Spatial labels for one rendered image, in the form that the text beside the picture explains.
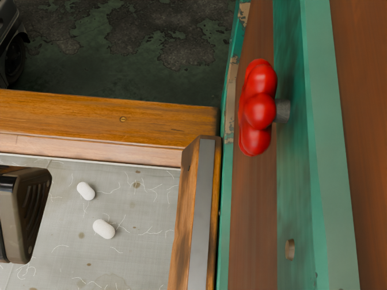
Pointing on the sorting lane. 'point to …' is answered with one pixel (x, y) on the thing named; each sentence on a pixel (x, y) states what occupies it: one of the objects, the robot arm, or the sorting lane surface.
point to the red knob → (260, 108)
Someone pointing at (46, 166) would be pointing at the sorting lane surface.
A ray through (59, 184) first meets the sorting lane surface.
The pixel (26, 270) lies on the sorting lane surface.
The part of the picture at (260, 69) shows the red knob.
